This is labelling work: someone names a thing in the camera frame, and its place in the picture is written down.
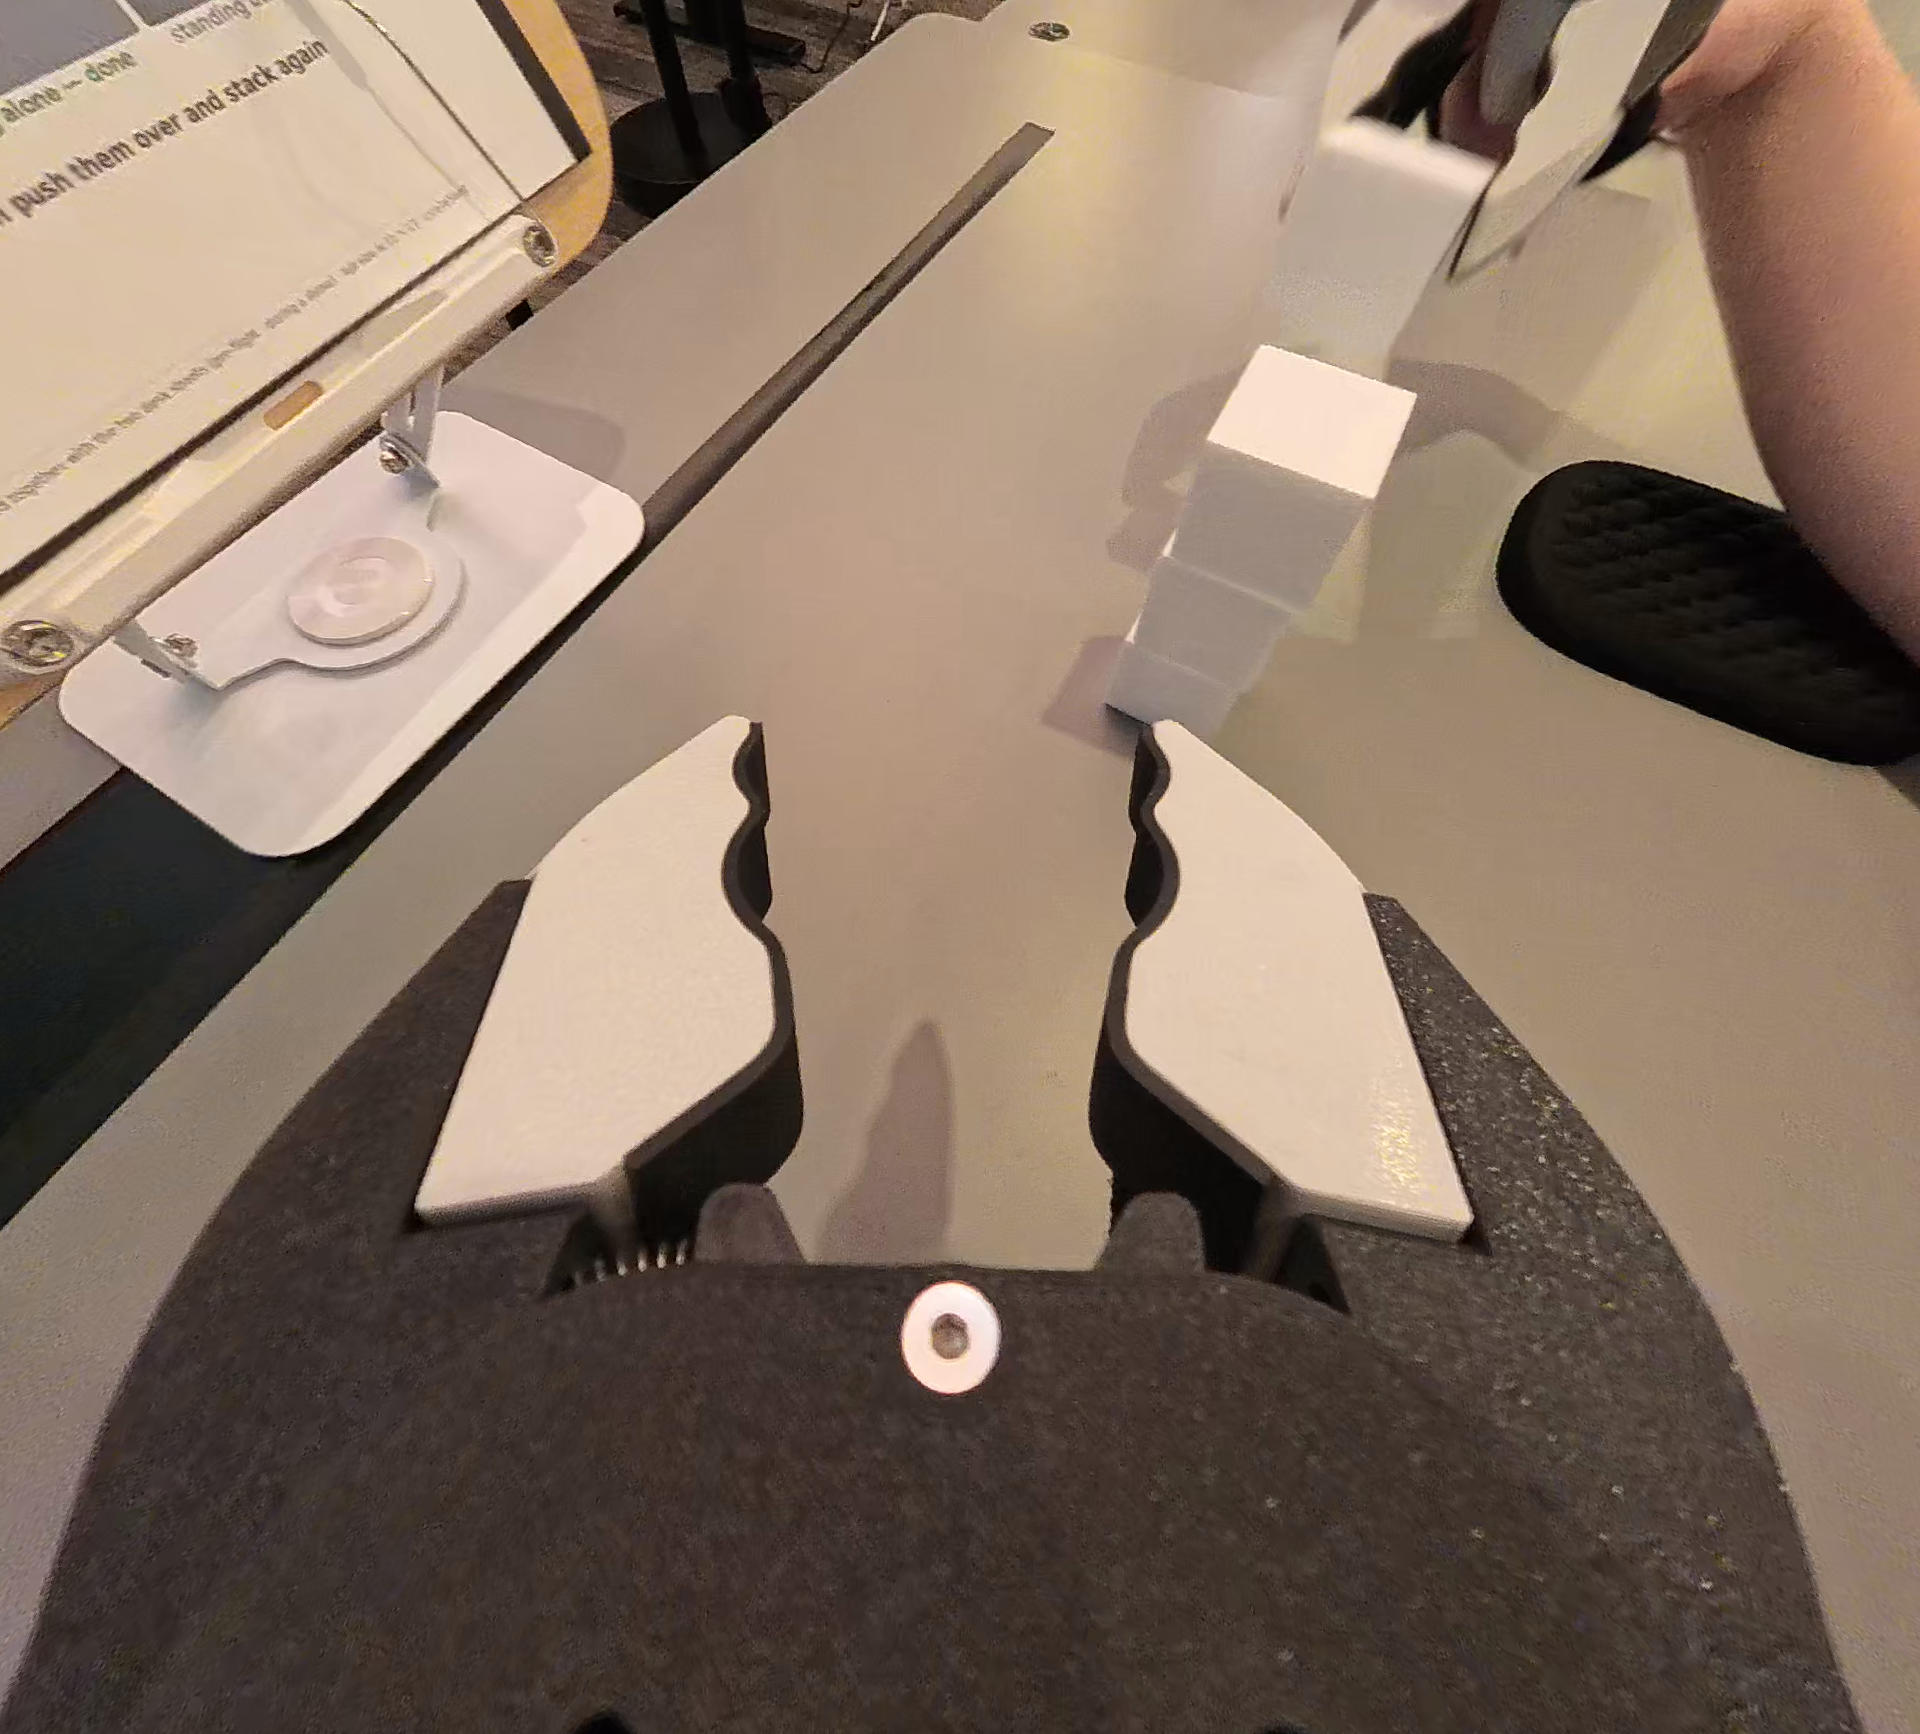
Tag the printed instruction sheet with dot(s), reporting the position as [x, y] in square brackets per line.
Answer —
[229, 262]

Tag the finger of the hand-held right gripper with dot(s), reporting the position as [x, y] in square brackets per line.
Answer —
[1409, 9]
[1597, 72]

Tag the person's right forearm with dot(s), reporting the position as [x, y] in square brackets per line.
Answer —
[1798, 262]

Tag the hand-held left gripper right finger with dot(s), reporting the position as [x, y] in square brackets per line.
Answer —
[1290, 1027]

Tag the black mesh wrist rest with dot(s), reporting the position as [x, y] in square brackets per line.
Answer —
[1696, 593]

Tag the white document stand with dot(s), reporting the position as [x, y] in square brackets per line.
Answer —
[498, 568]

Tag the black floor stand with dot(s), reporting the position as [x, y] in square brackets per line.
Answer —
[690, 153]

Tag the white foam cube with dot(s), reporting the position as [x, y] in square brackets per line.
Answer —
[1177, 692]
[1304, 432]
[1372, 235]
[1213, 617]

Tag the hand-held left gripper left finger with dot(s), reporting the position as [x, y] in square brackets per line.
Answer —
[617, 1000]

